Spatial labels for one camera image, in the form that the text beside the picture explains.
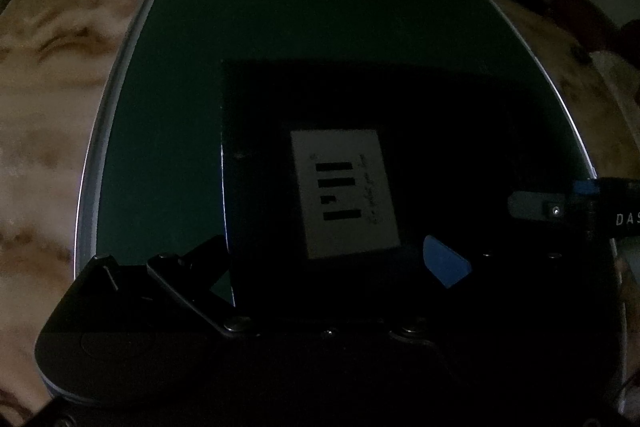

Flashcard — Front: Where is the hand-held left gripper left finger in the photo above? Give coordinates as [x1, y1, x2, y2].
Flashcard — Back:
[60, 234, 259, 339]

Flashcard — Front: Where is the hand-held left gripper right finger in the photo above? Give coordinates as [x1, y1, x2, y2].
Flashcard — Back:
[394, 234, 601, 339]

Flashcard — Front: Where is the black box lid with label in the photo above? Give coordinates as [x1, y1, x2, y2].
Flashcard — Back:
[219, 58, 601, 308]

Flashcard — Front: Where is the green desk mat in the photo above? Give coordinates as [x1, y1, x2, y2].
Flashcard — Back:
[75, 0, 601, 308]

